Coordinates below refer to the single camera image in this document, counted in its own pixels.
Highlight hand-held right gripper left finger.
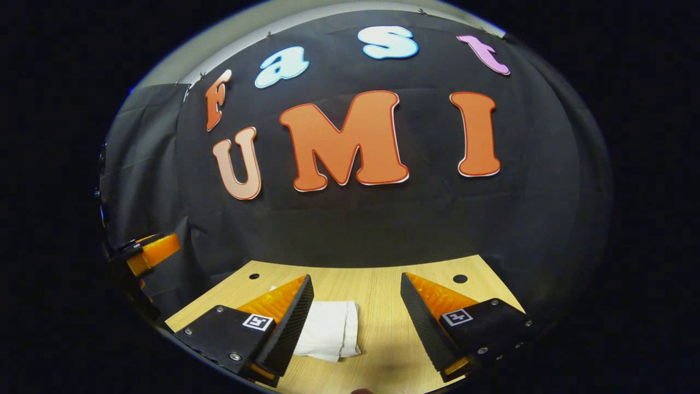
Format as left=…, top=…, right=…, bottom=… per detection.
left=172, top=274, right=315, bottom=388

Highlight white jeans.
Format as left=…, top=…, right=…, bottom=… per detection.
left=271, top=285, right=361, bottom=363

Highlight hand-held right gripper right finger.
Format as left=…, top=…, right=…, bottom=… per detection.
left=400, top=272, right=539, bottom=384

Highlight black backdrop cloth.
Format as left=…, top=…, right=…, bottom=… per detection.
left=98, top=8, right=613, bottom=329

